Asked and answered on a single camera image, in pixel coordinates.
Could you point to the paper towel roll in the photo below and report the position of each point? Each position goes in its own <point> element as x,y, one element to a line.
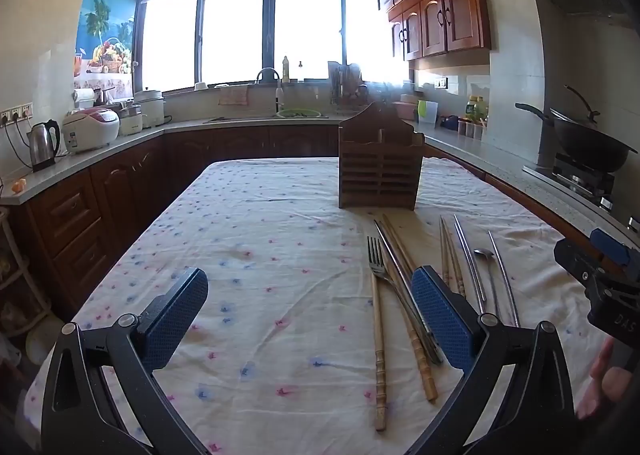
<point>84,97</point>

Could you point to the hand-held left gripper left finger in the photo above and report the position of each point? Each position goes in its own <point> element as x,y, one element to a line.
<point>175,315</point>

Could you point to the floral white tablecloth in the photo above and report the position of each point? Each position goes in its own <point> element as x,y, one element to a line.
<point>260,260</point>

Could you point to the pink dish towel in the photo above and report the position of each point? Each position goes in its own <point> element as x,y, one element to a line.
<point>233,96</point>

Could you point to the gas stove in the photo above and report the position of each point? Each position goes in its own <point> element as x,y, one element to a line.
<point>585,182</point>

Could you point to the metal spoon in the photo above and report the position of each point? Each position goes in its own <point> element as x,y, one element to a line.
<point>484,253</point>

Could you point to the blue container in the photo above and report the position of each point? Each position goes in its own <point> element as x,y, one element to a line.
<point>449,124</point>

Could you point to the steel electric kettle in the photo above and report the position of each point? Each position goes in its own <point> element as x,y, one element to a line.
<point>42,145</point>

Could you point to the large kitchen window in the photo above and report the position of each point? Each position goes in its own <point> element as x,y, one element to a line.
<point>235,30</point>

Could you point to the pink white rice cooker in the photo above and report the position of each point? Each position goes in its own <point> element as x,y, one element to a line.
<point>90,130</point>

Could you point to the wooden utensil holder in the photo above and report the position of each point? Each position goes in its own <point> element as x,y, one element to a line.
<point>380,160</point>

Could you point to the small white steamer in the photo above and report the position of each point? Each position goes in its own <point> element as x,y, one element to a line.
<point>131,122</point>

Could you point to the chrome kitchen faucet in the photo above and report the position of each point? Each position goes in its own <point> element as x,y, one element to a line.
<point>277,95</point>

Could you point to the metal chopstick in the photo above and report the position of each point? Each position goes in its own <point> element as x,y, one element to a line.
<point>504,275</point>
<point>470,265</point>
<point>392,255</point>

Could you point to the metal fork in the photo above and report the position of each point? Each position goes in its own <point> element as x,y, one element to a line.
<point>375,257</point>

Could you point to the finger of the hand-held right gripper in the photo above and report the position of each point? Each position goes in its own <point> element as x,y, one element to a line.
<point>607,245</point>
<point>572,257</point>

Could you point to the yellow oil bottle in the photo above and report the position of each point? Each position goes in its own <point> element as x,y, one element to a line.
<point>483,110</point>

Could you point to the wall power sockets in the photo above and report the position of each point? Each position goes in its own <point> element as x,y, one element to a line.
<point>17,112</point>

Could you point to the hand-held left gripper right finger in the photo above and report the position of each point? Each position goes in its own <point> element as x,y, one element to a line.
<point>440,320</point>

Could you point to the pink basin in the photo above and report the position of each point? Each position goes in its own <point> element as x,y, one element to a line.
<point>404,110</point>

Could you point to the green label oil bottle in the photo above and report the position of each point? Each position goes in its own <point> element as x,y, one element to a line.
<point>470,109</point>

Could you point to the white bowl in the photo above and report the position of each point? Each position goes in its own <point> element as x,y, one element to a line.
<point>201,86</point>

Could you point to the black wok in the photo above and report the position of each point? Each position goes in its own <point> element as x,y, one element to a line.
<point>590,142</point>

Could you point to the wooden lower cabinets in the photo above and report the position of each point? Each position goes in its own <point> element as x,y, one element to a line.
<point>115,195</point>

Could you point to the spice jar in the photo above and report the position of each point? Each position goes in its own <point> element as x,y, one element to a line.
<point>462,128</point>
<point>470,130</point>

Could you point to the speckled grey countertop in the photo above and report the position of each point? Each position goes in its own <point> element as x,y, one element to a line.
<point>75,167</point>

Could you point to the green colander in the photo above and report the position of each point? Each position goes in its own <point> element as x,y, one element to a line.
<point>299,113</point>

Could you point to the beach fruit poster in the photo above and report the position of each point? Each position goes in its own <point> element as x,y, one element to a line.
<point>107,30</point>

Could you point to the person's right hand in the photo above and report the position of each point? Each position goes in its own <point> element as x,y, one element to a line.
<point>602,385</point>

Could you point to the plain wooden chopstick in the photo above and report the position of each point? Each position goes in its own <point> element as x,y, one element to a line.
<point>444,255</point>
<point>455,265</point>

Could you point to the wall switch panel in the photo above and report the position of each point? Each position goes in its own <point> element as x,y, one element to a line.
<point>441,83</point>

